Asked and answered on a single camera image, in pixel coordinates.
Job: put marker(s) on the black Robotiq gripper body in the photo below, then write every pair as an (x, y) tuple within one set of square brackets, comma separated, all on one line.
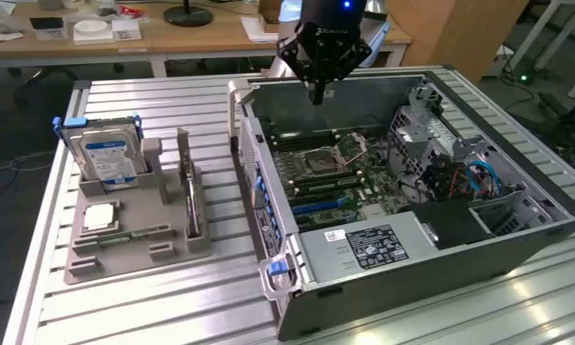
[(330, 43)]

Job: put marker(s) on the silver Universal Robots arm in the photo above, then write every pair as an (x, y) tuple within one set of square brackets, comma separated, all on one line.
[(283, 65)]

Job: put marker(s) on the stack of white papers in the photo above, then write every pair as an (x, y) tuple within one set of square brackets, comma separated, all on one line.
[(259, 32)]

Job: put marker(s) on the brown cardboard box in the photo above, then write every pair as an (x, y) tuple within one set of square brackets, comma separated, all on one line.
[(270, 12)]

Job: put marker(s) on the wooden desk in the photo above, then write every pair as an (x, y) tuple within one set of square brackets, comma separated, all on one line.
[(196, 36)]

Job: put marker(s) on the wooden cabinet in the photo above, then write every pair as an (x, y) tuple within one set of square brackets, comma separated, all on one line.
[(460, 36)]

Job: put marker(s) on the black round lamp base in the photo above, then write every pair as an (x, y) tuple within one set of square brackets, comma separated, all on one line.
[(188, 16)]

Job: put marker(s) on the open metal socket cover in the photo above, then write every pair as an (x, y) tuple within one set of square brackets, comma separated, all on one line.
[(352, 149)]

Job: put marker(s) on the grey metal drive cage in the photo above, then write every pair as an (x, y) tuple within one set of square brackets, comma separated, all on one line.
[(412, 140)]

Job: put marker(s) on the CPU socket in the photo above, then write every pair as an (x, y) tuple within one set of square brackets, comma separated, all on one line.
[(322, 160)]

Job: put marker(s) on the small plain white box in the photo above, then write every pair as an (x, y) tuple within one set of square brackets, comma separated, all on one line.
[(125, 30)]

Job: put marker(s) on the red packet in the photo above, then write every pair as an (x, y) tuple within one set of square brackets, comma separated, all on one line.
[(129, 11)]

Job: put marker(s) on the device with green light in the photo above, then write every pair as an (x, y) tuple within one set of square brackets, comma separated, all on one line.
[(523, 77)]

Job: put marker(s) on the green motherboard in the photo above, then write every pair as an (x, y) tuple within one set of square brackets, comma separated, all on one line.
[(371, 183)]

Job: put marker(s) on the installed RAM stick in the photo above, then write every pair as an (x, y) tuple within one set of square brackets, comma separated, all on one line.
[(326, 184)]

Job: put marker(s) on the white round object on box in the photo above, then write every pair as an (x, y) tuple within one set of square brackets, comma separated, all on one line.
[(93, 32)]

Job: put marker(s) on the blue expansion slot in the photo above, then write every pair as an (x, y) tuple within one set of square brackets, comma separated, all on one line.
[(316, 207)]

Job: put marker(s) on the black floor stand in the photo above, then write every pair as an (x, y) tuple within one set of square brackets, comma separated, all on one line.
[(553, 104)]

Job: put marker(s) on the hard disk with blue carrier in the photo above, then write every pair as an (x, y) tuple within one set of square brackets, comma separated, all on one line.
[(105, 158)]

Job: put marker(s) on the white box with black top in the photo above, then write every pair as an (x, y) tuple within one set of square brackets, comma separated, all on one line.
[(48, 28)]

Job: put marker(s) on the grey cup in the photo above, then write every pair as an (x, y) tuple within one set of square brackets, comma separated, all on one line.
[(51, 4)]

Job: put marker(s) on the black office chair base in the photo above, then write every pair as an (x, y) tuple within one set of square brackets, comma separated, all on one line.
[(43, 77)]

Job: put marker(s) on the grey plastic parts rack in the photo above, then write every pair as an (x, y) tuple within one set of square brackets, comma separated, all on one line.
[(139, 215)]

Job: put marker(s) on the grey metal disk bay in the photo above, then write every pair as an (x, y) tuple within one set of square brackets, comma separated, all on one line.
[(522, 208)]

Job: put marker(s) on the silver power supply unit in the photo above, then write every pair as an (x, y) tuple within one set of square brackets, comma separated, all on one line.
[(326, 258)]

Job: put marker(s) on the white paper slip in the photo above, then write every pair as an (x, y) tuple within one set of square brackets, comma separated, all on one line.
[(4, 36)]

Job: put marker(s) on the silver CPU chip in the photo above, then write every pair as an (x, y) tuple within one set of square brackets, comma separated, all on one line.
[(100, 217)]

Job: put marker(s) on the green RAM stick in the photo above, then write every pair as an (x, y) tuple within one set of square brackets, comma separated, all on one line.
[(124, 238)]

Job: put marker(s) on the open black PC case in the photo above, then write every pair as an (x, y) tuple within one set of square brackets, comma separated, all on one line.
[(412, 287)]

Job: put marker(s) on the white table frame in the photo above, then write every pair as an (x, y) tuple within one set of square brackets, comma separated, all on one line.
[(542, 65)]

